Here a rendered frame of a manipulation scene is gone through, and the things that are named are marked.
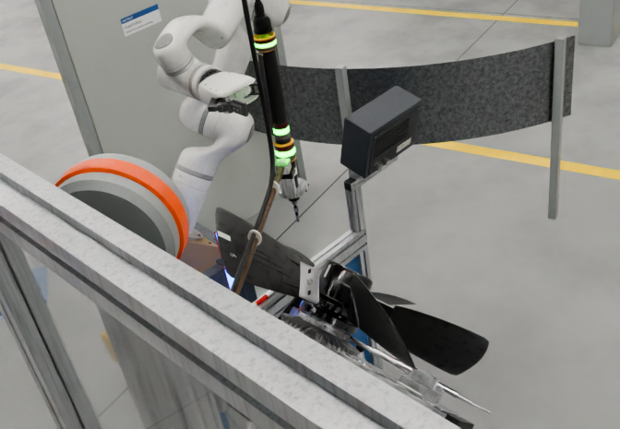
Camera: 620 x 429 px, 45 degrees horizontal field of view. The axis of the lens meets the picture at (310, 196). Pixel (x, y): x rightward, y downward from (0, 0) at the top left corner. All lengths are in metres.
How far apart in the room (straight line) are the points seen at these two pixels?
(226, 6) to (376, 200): 2.47
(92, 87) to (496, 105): 1.80
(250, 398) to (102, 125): 3.10
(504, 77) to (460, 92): 0.20
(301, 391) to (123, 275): 0.16
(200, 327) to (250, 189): 3.72
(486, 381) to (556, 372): 0.28
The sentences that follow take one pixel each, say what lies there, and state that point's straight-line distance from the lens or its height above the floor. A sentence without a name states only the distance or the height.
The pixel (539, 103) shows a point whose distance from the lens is 3.64.
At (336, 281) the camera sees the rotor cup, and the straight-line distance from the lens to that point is 1.71.
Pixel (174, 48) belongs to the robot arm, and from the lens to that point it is 1.71.
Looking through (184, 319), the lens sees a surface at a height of 2.05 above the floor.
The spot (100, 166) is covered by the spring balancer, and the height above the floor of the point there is 1.96.
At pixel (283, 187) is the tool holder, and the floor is 1.48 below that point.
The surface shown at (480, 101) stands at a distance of 3.51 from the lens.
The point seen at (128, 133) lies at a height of 0.81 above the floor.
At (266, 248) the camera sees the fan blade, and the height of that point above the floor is 1.36.
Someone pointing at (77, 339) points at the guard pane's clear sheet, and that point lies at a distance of 0.73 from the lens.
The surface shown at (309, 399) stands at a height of 2.05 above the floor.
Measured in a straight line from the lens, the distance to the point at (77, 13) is 3.33.
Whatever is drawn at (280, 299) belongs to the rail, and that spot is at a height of 0.84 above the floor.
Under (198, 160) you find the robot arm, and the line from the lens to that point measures 2.27.
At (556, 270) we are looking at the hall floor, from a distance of 3.68.
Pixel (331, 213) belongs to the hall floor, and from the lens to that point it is 4.13.
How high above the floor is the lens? 2.34
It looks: 33 degrees down
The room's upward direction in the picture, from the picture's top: 10 degrees counter-clockwise
